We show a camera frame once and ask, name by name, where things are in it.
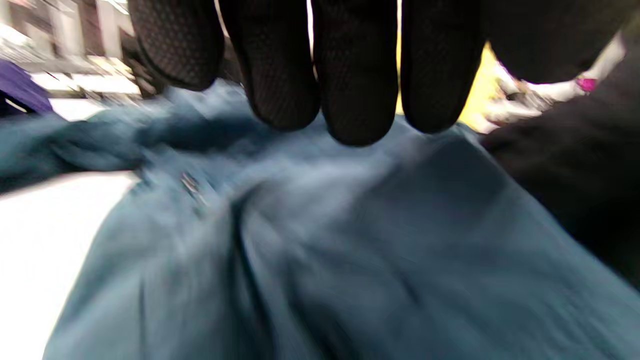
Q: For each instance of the person's right hand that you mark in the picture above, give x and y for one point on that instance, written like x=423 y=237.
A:
x=600 y=175

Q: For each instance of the person's left hand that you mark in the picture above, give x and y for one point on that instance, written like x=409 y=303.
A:
x=355 y=65

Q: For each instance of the teal zipper clothes jacket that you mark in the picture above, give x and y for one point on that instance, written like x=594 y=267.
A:
x=350 y=250

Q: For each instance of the navy blue clothes jacket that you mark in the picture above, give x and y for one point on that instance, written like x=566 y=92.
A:
x=22 y=90

